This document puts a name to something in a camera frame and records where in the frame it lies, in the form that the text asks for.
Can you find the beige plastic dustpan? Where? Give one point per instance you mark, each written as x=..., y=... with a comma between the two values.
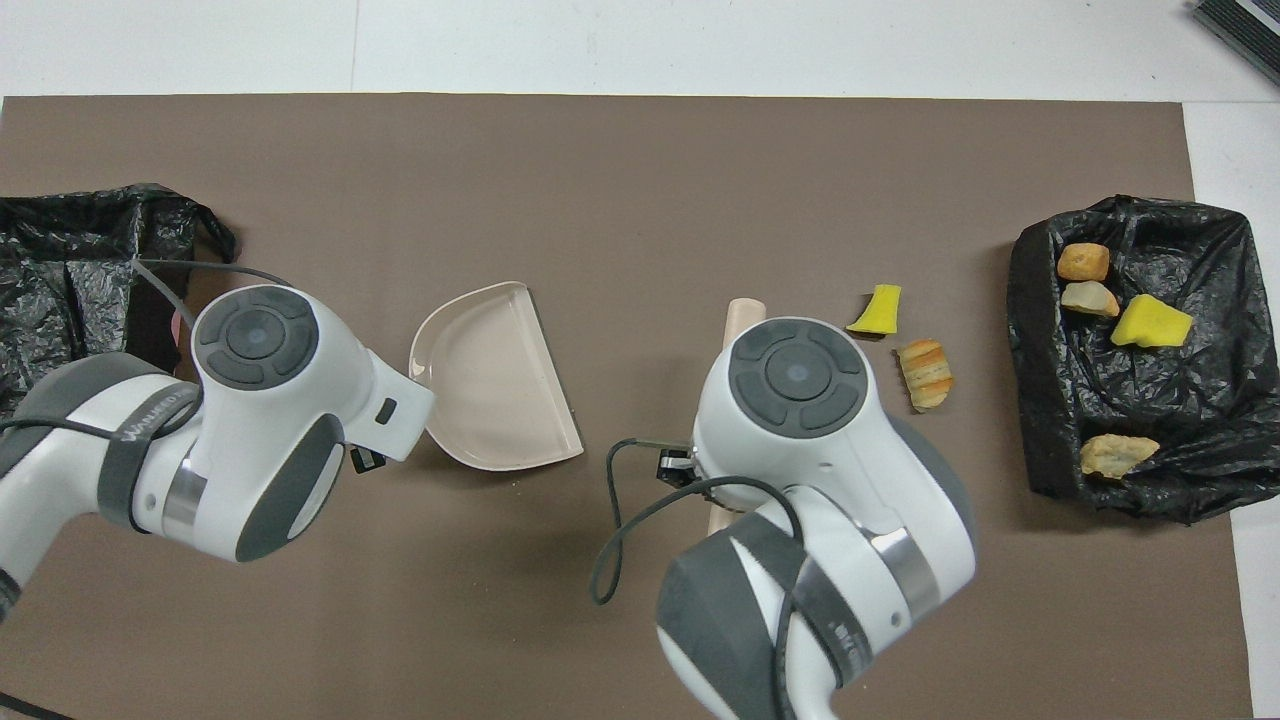
x=490, y=380

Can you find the beige hand brush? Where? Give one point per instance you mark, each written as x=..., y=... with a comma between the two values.
x=745, y=315

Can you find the pale bread chunk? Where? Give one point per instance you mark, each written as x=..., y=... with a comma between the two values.
x=1088, y=298

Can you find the brown bread roll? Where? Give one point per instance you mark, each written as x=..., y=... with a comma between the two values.
x=1083, y=262

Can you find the yellow sponge piece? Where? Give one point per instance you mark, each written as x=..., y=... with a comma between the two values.
x=1150, y=322
x=878, y=312

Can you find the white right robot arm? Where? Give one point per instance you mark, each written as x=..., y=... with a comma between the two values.
x=800, y=450

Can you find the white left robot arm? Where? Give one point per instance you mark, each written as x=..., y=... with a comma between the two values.
x=260, y=430

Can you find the black bag-lined bin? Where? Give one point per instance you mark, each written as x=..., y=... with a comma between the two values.
x=60, y=260
x=1180, y=420

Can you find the striped croissant piece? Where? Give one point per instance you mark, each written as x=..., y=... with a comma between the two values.
x=925, y=375

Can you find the brown table mat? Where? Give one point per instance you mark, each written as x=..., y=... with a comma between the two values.
x=500, y=180

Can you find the flat tan bread piece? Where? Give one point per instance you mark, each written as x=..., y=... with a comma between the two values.
x=1115, y=455

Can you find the dark ribbed panel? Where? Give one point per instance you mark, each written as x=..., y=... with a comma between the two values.
x=1245, y=25

